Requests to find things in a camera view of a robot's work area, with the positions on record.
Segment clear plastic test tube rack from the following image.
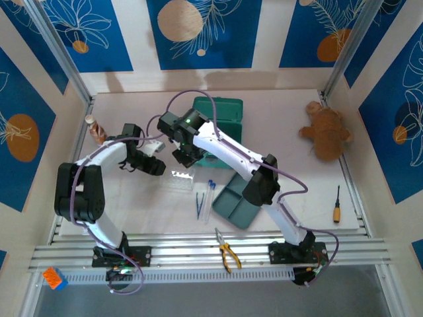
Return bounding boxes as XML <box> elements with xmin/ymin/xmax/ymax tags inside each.
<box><xmin>163</xmin><ymin>170</ymin><xmax>196</xmax><ymax>192</ymax></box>

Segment clear test tube blue cap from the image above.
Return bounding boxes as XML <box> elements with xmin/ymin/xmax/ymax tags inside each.
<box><xmin>200</xmin><ymin>180</ymin><xmax>213</xmax><ymax>221</ymax></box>
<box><xmin>204</xmin><ymin>182</ymin><xmax>217</xmax><ymax>225</ymax></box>

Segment teal plastic toolbox with lid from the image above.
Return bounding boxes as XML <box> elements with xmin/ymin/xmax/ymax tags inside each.
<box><xmin>191</xmin><ymin>96</ymin><xmax>245</xmax><ymax>172</ymax></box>

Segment brown patterned bottle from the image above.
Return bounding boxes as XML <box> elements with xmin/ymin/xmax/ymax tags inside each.
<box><xmin>85</xmin><ymin>114</ymin><xmax>110</xmax><ymax>146</ymax></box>

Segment slate teal divided tray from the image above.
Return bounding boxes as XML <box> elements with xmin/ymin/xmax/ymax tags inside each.
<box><xmin>211</xmin><ymin>172</ymin><xmax>265</xmax><ymax>229</ymax></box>

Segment aluminium mounting rails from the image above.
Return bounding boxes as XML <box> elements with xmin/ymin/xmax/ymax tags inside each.
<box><xmin>28</xmin><ymin>230</ymin><xmax>391</xmax><ymax>273</ymax></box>

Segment yellow black pliers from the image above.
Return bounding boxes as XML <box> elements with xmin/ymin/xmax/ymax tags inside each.
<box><xmin>213</xmin><ymin>227</ymin><xmax>243</xmax><ymax>274</ymax></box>

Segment brown plush bear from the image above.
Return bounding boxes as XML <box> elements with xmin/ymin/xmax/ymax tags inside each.
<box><xmin>298</xmin><ymin>100</ymin><xmax>353</xmax><ymax>162</ymax></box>

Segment orange blue toy brick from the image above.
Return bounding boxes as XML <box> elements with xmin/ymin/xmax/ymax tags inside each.
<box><xmin>42</xmin><ymin>266</ymin><xmax>69</xmax><ymax>291</ymax></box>

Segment purple cable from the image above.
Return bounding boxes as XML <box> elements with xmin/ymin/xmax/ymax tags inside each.
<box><xmin>165</xmin><ymin>88</ymin><xmax>340</xmax><ymax>287</ymax></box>
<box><xmin>69</xmin><ymin>114</ymin><xmax>163</xmax><ymax>295</ymax></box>

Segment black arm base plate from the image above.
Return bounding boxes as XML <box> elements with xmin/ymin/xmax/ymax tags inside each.
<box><xmin>268</xmin><ymin>242</ymin><xmax>327</xmax><ymax>265</ymax></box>
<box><xmin>91</xmin><ymin>246</ymin><xmax>153</xmax><ymax>268</ymax></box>

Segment white slotted cable duct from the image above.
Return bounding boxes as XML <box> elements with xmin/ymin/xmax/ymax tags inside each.
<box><xmin>64</xmin><ymin>266</ymin><xmax>295</xmax><ymax>285</ymax></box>

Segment aluminium corner post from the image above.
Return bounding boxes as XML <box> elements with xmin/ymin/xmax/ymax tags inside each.
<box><xmin>320</xmin><ymin>0</ymin><xmax>386</xmax><ymax>98</ymax></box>
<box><xmin>22</xmin><ymin>0</ymin><xmax>95</xmax><ymax>105</ymax></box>

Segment orange handle screwdriver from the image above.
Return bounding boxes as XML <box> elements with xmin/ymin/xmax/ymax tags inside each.
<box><xmin>332</xmin><ymin>184</ymin><xmax>342</xmax><ymax>225</ymax></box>

